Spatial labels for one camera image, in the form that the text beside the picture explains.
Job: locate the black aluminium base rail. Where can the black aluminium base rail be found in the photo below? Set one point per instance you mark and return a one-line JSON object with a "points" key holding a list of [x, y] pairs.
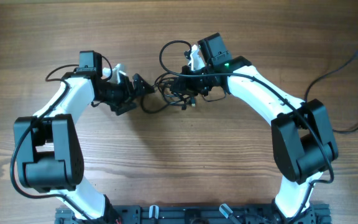
{"points": [[251, 213]]}

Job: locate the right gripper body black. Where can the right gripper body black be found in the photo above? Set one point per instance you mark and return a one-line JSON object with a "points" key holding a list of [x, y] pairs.
{"points": [[196, 81]]}

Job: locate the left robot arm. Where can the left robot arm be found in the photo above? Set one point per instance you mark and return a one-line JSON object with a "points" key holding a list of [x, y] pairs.
{"points": [[48, 161]]}

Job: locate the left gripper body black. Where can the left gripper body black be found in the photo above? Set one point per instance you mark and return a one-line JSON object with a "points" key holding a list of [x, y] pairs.
{"points": [[115, 94]]}

